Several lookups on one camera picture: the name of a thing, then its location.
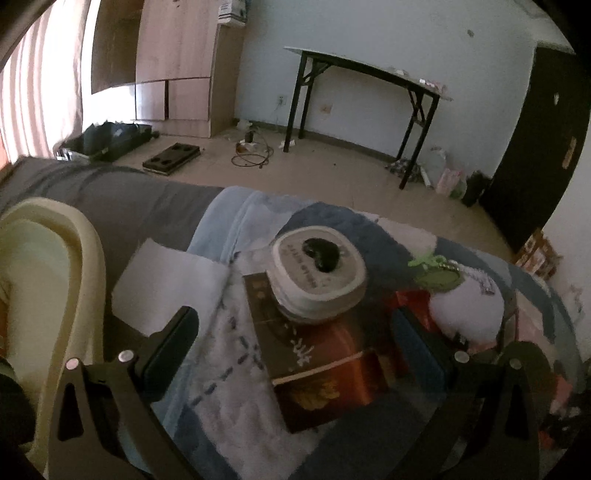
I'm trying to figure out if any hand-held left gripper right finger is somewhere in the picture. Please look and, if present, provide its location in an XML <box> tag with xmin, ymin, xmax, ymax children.
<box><xmin>392</xmin><ymin>306</ymin><xmax>542</xmax><ymax>480</ymax></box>

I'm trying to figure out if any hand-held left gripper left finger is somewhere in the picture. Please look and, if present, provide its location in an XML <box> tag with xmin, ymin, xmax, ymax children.
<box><xmin>48</xmin><ymin>305</ymin><xmax>200</xmax><ymax>480</ymax></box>

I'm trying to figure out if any dark red box gold print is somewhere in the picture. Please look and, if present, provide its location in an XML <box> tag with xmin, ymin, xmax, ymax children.
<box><xmin>242</xmin><ymin>271</ymin><xmax>389</xmax><ymax>435</ymax></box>

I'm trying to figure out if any round white container black lid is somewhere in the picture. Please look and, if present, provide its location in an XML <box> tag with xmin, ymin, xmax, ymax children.
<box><xmin>270</xmin><ymin>227</ymin><xmax>368</xmax><ymax>326</ymax></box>

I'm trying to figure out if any cream plastic basin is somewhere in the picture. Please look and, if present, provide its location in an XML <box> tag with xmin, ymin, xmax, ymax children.
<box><xmin>0</xmin><ymin>198</ymin><xmax>108</xmax><ymax>476</ymax></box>

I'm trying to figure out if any white tissue paper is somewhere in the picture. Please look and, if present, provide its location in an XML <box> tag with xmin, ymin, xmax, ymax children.
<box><xmin>112</xmin><ymin>237</ymin><xmax>232</xmax><ymax>339</ymax></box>

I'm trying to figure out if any white plush toy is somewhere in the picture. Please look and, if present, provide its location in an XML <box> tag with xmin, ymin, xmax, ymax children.
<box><xmin>427</xmin><ymin>272</ymin><xmax>507</xmax><ymax>352</ymax></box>

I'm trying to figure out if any blue white printed blanket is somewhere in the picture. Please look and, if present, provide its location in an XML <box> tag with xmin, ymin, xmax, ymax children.
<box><xmin>121</xmin><ymin>185</ymin><xmax>588</xmax><ymax>480</ymax></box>

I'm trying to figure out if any brown cardboard box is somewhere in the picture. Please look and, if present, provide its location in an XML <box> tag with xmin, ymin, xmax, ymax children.
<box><xmin>514</xmin><ymin>228</ymin><xmax>560</xmax><ymax>280</ymax></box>

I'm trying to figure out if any pink plastic bag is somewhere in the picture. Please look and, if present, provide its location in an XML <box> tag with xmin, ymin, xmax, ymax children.
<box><xmin>436</xmin><ymin>168</ymin><xmax>465</xmax><ymax>198</ymax></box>

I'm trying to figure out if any black plastic bag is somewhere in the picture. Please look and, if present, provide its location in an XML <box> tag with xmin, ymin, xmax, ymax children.
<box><xmin>461</xmin><ymin>170</ymin><xmax>492</xmax><ymax>208</ymax></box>

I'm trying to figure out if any black foam tray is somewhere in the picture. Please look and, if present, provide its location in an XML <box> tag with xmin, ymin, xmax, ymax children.
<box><xmin>141</xmin><ymin>143</ymin><xmax>203</xmax><ymax>176</ymax></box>

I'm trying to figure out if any white plastic bag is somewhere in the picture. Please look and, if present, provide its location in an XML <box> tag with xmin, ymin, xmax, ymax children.
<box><xmin>421</xmin><ymin>147</ymin><xmax>448</xmax><ymax>186</ymax></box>

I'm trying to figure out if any black open suitcase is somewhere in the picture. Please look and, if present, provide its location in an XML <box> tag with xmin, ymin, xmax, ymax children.
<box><xmin>54</xmin><ymin>121</ymin><xmax>154</xmax><ymax>164</ymax></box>

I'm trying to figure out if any black door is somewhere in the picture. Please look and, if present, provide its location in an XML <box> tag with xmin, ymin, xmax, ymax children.
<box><xmin>479</xmin><ymin>44</ymin><xmax>591</xmax><ymax>254</ymax></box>

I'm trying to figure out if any light wooden wardrobe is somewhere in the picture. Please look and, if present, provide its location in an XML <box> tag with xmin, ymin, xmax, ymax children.
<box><xmin>90</xmin><ymin>0</ymin><xmax>246</xmax><ymax>139</ymax></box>

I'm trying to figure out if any black leg folding table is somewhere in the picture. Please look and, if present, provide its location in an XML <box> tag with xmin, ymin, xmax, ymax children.
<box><xmin>283</xmin><ymin>45</ymin><xmax>454</xmax><ymax>190</ymax></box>

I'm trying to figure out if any striped red curtain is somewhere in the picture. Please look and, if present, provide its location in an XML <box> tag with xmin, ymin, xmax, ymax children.
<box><xmin>0</xmin><ymin>0</ymin><xmax>90</xmax><ymax>164</ymax></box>

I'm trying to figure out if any white box on wardrobe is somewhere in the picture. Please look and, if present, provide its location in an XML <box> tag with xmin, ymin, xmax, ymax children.
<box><xmin>216</xmin><ymin>0</ymin><xmax>253</xmax><ymax>27</ymax></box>

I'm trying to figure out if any green keychain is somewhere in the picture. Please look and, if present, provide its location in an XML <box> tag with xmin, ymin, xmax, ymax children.
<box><xmin>408</xmin><ymin>253</ymin><xmax>464</xmax><ymax>293</ymax></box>

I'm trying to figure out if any black cable bundle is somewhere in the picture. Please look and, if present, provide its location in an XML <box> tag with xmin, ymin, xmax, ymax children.
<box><xmin>231</xmin><ymin>129</ymin><xmax>274</xmax><ymax>171</ymax></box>

